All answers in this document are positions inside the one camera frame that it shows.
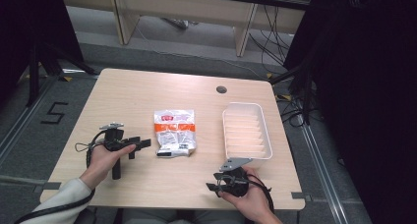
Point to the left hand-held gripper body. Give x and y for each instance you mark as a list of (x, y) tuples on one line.
[(113, 139)]

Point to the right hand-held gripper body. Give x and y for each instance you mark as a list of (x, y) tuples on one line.
[(236, 180)]

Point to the white orange snack packet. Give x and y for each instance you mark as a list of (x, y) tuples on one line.
[(175, 132)]

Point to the white plastic basket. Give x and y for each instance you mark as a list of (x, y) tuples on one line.
[(246, 132)]

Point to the person's left hand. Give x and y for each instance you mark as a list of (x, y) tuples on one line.
[(103, 161)]

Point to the person's right hand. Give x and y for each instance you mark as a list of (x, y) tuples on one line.
[(252, 201)]

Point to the black metal stand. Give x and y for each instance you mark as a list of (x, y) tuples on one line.
[(306, 86), (34, 73)]

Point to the black curtain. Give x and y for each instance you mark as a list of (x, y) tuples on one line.
[(364, 96), (29, 27)]

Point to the light wooden desk frame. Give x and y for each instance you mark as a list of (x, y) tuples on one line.
[(183, 8)]

